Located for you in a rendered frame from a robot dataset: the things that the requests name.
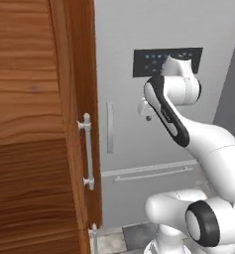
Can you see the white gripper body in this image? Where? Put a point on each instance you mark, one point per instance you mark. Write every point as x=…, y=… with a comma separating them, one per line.
x=143, y=107

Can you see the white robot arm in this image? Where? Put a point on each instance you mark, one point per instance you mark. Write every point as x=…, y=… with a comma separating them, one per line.
x=214, y=149

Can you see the grey fridge door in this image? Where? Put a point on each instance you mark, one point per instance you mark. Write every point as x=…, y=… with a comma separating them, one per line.
x=122, y=49

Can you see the grey fridge drawer front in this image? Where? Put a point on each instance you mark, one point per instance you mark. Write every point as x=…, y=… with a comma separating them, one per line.
x=129, y=201

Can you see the tall wooden cupboard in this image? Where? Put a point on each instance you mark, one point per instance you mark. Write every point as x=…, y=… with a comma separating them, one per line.
x=29, y=125

